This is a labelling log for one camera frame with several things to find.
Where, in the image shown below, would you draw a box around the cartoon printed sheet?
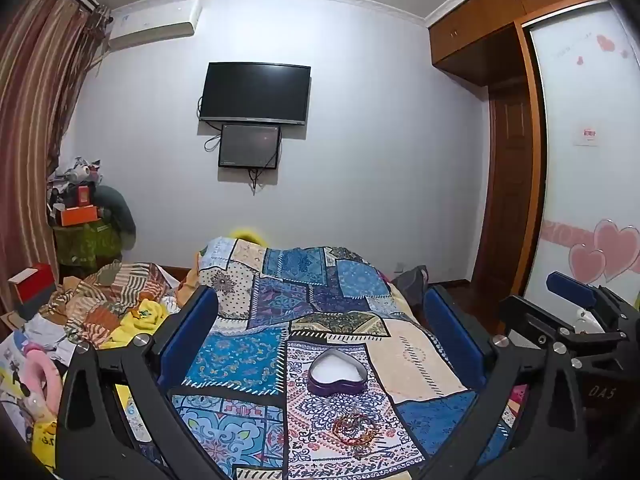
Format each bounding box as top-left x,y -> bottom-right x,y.
0,330 -> 68,461

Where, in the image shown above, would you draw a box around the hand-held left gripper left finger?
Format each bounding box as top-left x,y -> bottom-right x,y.
50,285 -> 242,480

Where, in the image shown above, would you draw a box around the wooden overhead wardrobe cabinets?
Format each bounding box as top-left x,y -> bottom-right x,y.
427,0 -> 608,88

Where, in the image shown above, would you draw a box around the small black wall monitor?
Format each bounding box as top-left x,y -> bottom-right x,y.
218,124 -> 282,170

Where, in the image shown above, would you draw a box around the white air conditioner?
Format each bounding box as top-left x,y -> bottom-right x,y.
107,0 -> 202,51

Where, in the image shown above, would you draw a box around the yellow pillow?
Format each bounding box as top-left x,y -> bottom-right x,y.
230,227 -> 266,247

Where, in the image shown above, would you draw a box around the white and red paper note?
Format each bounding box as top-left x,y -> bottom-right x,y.
574,124 -> 601,147

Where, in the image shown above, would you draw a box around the red box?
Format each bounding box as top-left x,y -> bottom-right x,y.
10,262 -> 56,306

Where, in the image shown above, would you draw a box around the black wall television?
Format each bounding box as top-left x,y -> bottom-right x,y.
199,62 -> 312,127

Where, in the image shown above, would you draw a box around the dark backpack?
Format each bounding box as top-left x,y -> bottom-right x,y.
390,266 -> 430,312

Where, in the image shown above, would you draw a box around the pile of clutter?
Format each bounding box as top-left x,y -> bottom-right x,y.
47,157 -> 103,207

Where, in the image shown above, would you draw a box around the patchwork printed blanket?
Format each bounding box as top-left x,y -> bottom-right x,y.
172,237 -> 521,480

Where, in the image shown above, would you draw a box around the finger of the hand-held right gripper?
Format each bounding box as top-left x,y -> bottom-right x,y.
546,272 -> 637,322
499,295 -> 626,362

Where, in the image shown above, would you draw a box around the orange box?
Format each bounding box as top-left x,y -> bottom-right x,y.
59,204 -> 99,226

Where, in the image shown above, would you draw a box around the brown wooden door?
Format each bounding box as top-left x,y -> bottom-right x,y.
472,85 -> 535,306

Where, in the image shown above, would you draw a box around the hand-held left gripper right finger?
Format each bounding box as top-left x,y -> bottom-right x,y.
414,285 -> 585,480

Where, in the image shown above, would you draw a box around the striped orange cloth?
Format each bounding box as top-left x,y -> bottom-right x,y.
40,260 -> 175,347

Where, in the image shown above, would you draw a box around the purple heart-shaped tin box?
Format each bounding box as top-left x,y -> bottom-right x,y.
307,349 -> 367,397

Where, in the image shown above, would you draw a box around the striped brown curtain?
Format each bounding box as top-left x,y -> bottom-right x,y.
0,0 -> 110,311

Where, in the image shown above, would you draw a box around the pink plush ring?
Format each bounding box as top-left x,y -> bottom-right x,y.
22,342 -> 63,411

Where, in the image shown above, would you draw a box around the green bag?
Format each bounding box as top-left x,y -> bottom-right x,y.
52,222 -> 123,267

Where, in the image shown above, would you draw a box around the yellow garment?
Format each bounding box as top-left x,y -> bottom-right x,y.
107,300 -> 169,350

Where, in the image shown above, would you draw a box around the white sliding door with hearts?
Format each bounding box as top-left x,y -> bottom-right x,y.
522,2 -> 640,311

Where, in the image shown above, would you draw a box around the red and gold braided bracelet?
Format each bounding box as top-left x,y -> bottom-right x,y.
332,412 -> 382,447

